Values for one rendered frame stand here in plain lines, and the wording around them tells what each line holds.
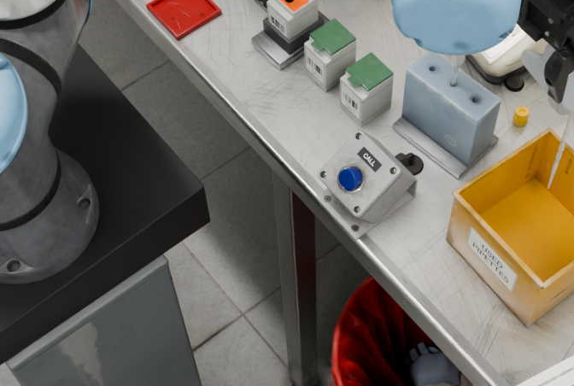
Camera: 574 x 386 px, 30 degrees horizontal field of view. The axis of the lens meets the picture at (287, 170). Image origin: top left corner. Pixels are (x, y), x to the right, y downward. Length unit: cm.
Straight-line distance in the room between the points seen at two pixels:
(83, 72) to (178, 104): 114
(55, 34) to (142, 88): 138
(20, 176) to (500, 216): 52
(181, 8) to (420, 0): 77
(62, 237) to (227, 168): 120
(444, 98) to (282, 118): 21
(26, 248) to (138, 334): 25
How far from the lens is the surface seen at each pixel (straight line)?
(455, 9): 62
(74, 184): 109
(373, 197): 113
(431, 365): 182
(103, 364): 127
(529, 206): 120
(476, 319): 114
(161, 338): 132
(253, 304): 210
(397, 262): 116
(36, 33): 101
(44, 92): 101
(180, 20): 135
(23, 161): 98
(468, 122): 115
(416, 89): 119
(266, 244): 216
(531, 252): 118
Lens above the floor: 191
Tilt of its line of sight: 58 degrees down
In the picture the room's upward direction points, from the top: 3 degrees counter-clockwise
